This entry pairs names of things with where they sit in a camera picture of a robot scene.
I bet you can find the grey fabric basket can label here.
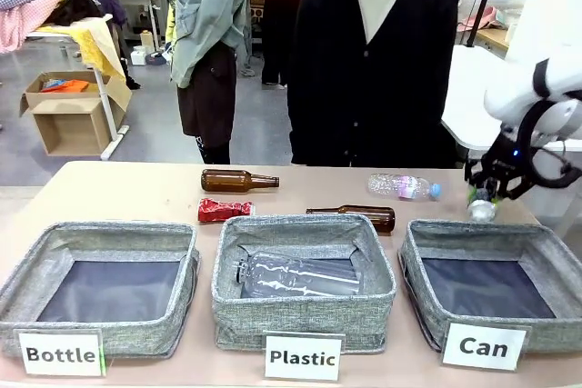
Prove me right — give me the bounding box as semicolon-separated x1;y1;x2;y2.
397;218;582;355

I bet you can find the grey fabric basket bottle label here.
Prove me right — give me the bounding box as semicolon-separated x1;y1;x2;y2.
0;221;202;359

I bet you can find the black stand pole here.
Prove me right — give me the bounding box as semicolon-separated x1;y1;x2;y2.
466;0;504;49

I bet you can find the large brown glass bottle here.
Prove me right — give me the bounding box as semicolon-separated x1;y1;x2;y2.
200;168;281;194

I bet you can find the person in dark red clothes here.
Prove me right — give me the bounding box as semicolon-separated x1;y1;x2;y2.
259;0;329;88

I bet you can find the open cardboard box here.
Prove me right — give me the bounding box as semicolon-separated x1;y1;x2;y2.
18;70;134;157

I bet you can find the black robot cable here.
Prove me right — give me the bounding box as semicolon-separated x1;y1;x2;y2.
516;97;577;190

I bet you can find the white sign reading Bottle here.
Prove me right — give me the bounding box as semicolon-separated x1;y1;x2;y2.
16;328;107;378

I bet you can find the crushed red can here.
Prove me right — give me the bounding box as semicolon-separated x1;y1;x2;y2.
196;197;256;225

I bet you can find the yellow cloth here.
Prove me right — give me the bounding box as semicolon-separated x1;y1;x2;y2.
35;17;127;80

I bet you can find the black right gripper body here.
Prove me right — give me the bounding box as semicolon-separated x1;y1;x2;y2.
480;129;540;202

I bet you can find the slim brown glass bottle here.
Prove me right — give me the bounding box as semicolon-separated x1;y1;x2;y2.
305;204;397;235

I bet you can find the white sign reading Can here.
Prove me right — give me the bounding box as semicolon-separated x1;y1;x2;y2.
439;321;533;373

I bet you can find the person in grey-green jacket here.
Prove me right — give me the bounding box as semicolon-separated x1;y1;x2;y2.
170;0;255;165

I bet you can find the orange cloth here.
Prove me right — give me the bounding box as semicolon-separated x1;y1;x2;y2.
40;79;91;94

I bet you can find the white folding table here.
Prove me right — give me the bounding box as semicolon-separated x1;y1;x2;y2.
25;15;131;162

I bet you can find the white sign reading Plastic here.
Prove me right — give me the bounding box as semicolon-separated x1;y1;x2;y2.
262;330;346;383

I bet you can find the person in black cardigan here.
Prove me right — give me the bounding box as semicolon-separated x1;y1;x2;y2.
286;0;460;169

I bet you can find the pink checkered cloth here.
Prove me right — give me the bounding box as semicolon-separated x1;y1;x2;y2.
0;0;69;55

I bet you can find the crushed silver can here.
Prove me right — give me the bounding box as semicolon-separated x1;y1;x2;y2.
467;195;498;224

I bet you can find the grey fabric basket plastic label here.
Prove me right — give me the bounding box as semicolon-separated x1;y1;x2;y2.
210;214;398;354

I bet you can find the clear plastic bottle blue cap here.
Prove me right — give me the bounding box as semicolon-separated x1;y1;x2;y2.
366;172;444;203

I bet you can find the clear plastic bottle black cap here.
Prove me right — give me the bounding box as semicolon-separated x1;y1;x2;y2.
232;250;364;301

